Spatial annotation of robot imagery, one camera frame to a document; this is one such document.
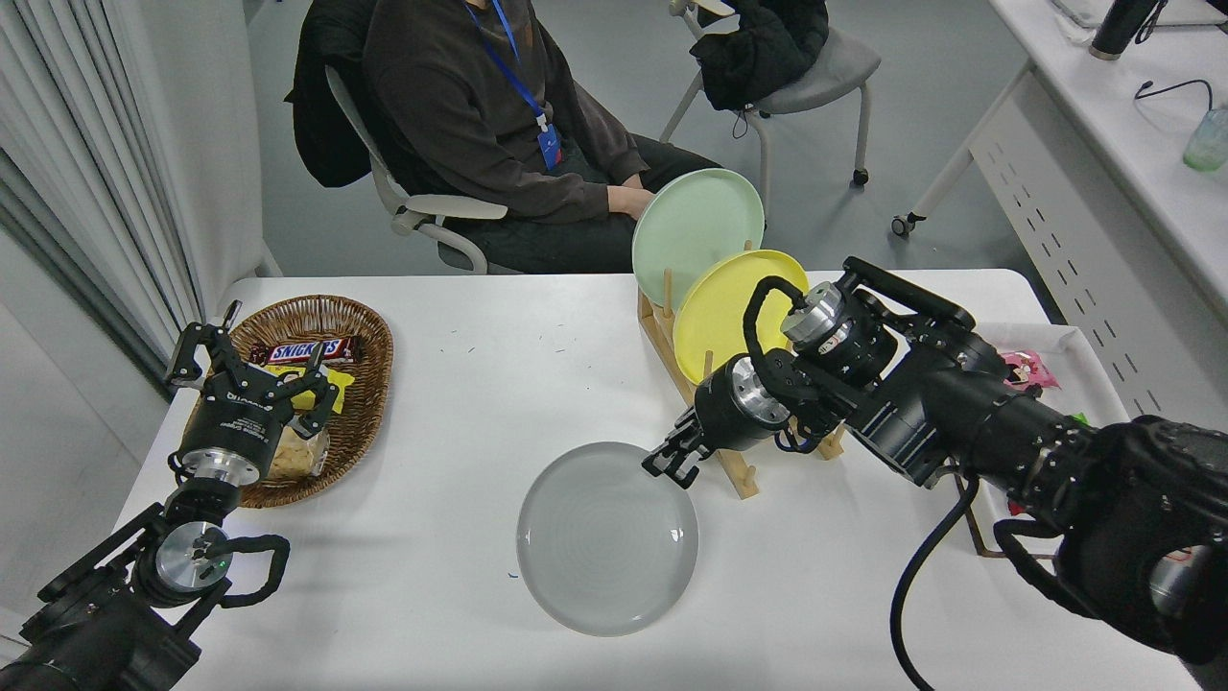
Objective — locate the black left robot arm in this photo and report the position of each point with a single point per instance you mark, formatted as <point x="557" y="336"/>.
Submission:
<point x="96" y="633"/>

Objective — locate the white desk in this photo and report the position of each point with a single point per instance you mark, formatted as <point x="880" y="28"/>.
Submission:
<point x="1132" y="125"/>

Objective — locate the pale green plate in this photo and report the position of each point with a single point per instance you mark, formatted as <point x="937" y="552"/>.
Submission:
<point x="696" y="230"/>

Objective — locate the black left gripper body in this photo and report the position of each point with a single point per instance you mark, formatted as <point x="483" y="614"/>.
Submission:
<point x="235" y="427"/>

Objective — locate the grey plate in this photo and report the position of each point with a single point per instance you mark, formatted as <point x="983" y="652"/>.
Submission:
<point x="604" y="542"/>

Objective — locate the pale green cup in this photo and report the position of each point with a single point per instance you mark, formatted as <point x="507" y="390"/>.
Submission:
<point x="1207" y="144"/>

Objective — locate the brown wicker basket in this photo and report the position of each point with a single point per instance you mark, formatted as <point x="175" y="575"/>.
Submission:
<point x="369" y="384"/>

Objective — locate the pink snack pack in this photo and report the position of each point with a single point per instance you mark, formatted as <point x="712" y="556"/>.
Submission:
<point x="1031" y="369"/>

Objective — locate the person's hand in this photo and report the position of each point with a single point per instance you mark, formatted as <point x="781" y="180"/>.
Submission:
<point x="631" y="200"/>

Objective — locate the black jacket on grey chair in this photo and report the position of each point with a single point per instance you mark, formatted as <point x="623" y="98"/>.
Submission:
<point x="767" y="48"/>

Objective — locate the black bottle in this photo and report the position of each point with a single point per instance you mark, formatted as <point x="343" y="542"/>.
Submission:
<point x="1118" y="29"/>

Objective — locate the wooden plate rack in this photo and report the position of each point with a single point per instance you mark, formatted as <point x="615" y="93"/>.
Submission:
<point x="743" y="480"/>

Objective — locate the white rectangular tray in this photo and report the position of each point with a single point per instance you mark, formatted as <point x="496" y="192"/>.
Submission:
<point x="1074" y="365"/>

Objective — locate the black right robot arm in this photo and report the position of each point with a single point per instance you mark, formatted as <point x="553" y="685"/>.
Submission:
<point x="959" y="413"/>

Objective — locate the black jacket on white chair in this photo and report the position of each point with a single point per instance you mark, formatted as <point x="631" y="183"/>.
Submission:
<point x="326" y="115"/>

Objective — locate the grey wheeled chair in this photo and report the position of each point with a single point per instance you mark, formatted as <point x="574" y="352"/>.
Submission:
<point x="825" y="77"/>

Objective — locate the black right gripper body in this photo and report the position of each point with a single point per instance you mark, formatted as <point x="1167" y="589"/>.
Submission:
<point x="715" y="408"/>

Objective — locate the yellow plate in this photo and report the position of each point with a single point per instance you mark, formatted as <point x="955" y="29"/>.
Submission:
<point x="715" y="326"/>

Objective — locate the yellow snack pack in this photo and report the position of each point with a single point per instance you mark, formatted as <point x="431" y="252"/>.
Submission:
<point x="342" y="377"/>

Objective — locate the Snickers chocolate bar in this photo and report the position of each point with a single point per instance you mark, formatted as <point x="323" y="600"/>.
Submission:
<point x="307" y="350"/>

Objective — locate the white office chair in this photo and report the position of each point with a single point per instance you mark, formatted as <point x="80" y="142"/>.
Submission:
<point x="451" y="206"/>

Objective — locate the white curtain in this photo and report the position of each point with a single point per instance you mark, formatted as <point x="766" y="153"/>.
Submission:
<point x="77" y="144"/>

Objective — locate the clear bag of crackers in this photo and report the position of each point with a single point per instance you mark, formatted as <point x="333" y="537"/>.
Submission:
<point x="297" y="456"/>

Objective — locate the person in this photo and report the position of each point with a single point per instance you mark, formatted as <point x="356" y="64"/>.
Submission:
<point x="451" y="96"/>

